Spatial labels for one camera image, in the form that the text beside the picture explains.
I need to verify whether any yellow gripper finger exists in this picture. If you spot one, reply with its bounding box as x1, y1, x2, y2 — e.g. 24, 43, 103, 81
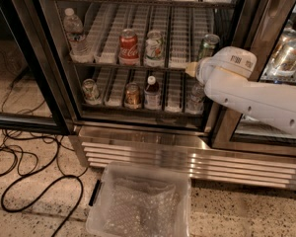
185, 62, 198, 77

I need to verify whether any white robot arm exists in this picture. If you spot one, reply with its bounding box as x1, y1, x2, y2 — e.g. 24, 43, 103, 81
185, 46, 296, 136

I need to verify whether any clear water bottle bottom shelf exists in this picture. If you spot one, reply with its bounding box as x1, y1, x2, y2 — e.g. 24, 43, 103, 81
186, 82, 205, 115

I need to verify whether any clear water bottle shelf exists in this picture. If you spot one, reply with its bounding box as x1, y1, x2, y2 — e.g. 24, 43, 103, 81
63, 8, 92, 63
186, 82, 205, 115

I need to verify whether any white green soda can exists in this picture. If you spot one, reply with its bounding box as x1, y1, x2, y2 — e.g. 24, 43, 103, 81
144, 31, 164, 67

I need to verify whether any orange brown can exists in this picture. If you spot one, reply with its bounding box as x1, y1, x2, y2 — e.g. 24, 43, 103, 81
124, 82, 141, 109

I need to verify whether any red cola can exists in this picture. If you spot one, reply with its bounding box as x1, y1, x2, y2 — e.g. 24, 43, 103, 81
118, 29, 139, 65

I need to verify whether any stainless steel fridge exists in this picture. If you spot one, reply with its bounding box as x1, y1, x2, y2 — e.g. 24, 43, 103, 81
3, 0, 296, 192

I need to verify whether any closed right fridge door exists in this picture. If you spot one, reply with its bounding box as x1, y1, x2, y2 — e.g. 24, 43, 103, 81
210, 0, 296, 159

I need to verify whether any silver can behind glass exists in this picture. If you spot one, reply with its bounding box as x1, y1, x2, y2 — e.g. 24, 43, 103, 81
270, 40, 296, 77
270, 28, 296, 60

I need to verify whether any silver can bottom left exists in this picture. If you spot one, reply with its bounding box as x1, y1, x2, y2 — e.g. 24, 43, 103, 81
82, 79, 101, 105

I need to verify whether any clear water bottle middle shelf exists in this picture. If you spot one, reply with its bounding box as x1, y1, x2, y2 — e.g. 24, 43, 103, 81
63, 8, 92, 63

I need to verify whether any open glass fridge door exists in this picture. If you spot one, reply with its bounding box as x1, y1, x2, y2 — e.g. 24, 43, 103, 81
0, 0, 73, 135

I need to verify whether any dark juice bottle white cap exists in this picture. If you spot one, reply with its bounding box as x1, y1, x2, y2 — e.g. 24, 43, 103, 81
144, 76, 161, 110

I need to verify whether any clear plastic bin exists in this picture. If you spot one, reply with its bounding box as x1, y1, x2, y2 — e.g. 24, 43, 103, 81
86, 162, 190, 237

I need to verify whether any bubble wrap sheet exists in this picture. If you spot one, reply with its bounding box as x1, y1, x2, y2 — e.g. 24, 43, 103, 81
104, 178, 179, 237

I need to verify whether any black floor cable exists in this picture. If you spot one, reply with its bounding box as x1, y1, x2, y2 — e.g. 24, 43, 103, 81
0, 39, 89, 237

